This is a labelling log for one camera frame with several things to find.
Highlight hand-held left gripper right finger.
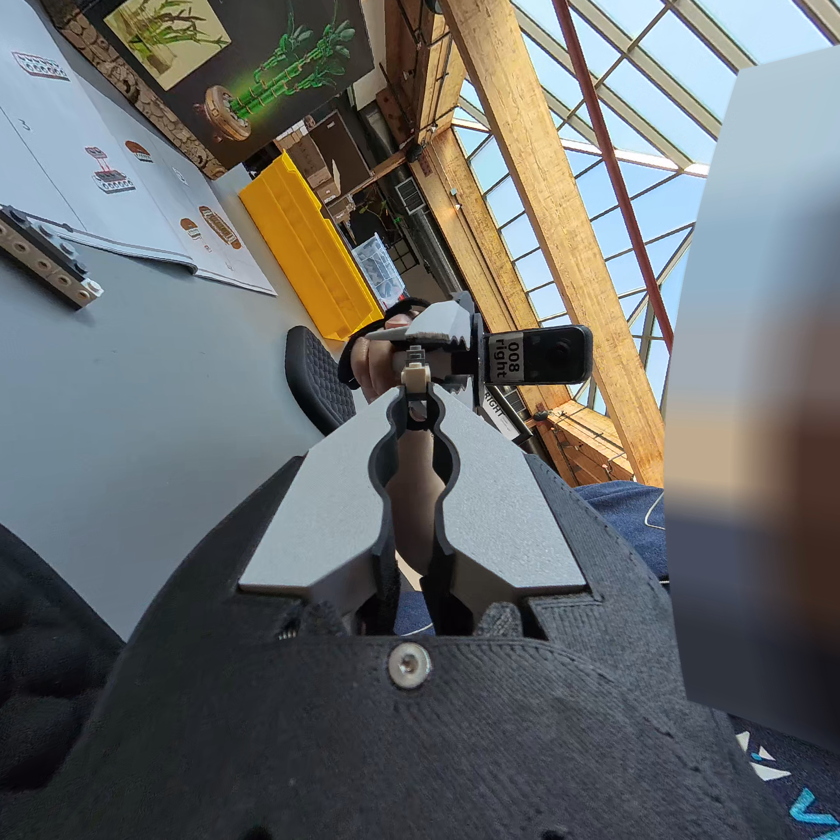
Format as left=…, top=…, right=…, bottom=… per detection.
left=427, top=384, right=588, bottom=635

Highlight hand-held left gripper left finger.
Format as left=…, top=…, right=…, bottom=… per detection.
left=238, top=387, right=403, bottom=635

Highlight white lego beam grey plates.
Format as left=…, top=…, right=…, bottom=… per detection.
left=0, top=205, right=105, bottom=309
left=400, top=346, right=434, bottom=395

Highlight person's right forearm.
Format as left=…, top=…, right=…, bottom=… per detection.
left=387, top=430, right=450, bottom=578

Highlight black bamboo lego box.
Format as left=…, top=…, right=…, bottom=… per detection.
left=39, top=0, right=376, bottom=181

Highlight lego instruction booklet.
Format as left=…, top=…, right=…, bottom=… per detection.
left=0, top=26, right=277, bottom=296

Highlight person's right hand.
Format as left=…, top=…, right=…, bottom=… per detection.
left=351, top=315, right=421, bottom=404

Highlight clear plastic storage box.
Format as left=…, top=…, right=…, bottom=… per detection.
left=351, top=233, right=408, bottom=308

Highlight person's navy sweatshirt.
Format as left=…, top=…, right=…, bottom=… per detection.
left=577, top=481, right=840, bottom=840

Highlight black padded wrist rest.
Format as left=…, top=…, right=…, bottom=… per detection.
left=285, top=326, right=358, bottom=435
left=0, top=525, right=126, bottom=795

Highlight yellow plastic bin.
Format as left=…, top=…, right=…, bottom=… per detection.
left=238, top=151, right=385, bottom=342

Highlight stack of cardboard boxes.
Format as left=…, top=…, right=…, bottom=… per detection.
left=276, top=112, right=371, bottom=221

